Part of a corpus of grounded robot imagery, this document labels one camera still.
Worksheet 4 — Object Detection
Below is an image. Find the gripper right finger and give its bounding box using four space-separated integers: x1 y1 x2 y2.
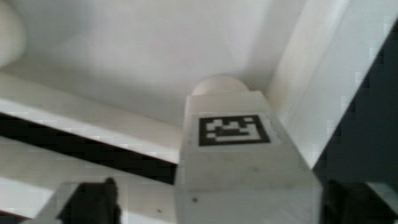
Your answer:
320 180 398 224

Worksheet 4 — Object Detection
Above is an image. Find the white L-shaped obstacle fence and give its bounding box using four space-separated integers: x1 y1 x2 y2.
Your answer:
0 0 398 224

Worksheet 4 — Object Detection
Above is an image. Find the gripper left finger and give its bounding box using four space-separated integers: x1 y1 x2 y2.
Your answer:
26 177 125 224

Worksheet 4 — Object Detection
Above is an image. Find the white square table top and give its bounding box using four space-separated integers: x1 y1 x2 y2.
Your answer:
0 0 351 162

